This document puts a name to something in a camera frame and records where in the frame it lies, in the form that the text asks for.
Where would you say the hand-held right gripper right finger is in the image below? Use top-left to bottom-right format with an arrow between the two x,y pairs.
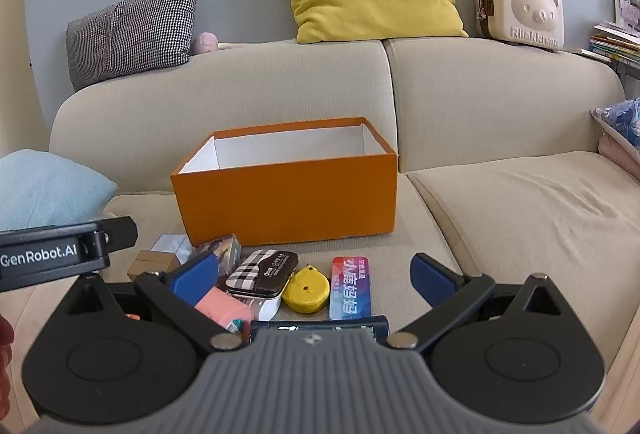
386,253 -> 568,350

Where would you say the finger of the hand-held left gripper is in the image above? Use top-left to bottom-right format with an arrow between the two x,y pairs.
97,216 -> 138,251

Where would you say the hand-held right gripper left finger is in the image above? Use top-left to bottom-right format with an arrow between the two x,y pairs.
62,251 -> 243,351

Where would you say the clear plastic box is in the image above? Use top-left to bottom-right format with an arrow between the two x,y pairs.
150,234 -> 193,265

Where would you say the gold cardboard box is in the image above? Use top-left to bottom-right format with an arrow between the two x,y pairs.
126,250 -> 173,282

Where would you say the picture printed card box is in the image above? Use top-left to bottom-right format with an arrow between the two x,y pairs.
192,234 -> 242,289

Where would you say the pink pump bottle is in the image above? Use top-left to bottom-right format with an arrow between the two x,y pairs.
194,288 -> 257,336

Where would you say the plaid tin case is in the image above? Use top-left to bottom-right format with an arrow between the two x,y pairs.
225,249 -> 299,299

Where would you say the red blue card packet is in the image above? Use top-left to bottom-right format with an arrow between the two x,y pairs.
328,255 -> 374,321

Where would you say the black labelled bottle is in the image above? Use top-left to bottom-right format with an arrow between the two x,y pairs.
250,315 -> 390,346

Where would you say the yellow tape measure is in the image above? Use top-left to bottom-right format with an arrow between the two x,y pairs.
281,264 -> 331,315

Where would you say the orange cardboard box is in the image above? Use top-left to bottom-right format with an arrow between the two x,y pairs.
170,116 -> 399,247

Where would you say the person's left hand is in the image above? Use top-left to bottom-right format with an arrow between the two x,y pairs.
0,314 -> 15,415

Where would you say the light blue pillow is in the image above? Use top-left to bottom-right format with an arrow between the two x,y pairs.
0,150 -> 119,232

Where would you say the beige fabric sofa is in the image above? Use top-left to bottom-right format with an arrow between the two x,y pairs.
10,36 -> 640,415

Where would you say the black white houndstooth pillow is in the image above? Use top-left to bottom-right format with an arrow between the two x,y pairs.
66,0 -> 198,92

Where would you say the pink plush toy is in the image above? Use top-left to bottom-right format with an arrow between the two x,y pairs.
192,32 -> 251,56

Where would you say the pale pink cushion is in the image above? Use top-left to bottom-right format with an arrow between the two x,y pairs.
597,134 -> 640,179

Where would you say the blue plastic bag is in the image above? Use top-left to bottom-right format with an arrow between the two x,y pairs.
590,98 -> 640,149

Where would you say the cream bear suitcase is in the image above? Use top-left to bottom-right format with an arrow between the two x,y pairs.
474,0 -> 565,52

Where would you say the stack of books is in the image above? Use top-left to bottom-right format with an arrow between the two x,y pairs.
580,21 -> 640,79

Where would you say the white printed card stand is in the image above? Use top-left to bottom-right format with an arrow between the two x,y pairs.
612,0 -> 640,34

